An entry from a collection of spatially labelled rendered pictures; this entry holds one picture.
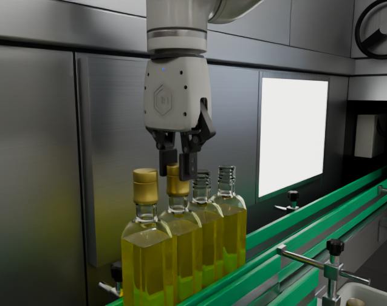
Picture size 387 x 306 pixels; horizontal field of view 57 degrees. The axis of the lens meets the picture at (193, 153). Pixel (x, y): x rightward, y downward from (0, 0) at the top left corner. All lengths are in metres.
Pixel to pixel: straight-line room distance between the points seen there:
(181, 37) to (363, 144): 1.27
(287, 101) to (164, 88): 0.59
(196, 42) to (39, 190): 0.32
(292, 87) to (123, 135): 0.59
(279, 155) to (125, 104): 0.54
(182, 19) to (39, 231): 0.37
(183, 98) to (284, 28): 0.65
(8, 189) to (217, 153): 0.43
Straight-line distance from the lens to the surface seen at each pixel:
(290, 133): 1.06
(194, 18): 0.49
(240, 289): 0.62
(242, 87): 0.85
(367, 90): 1.51
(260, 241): 0.83
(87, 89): 0.57
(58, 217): 0.60
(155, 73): 0.51
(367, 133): 1.64
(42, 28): 0.55
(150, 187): 0.48
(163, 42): 0.48
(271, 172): 0.99
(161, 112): 0.50
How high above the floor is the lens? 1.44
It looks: 10 degrees down
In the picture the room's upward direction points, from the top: straight up
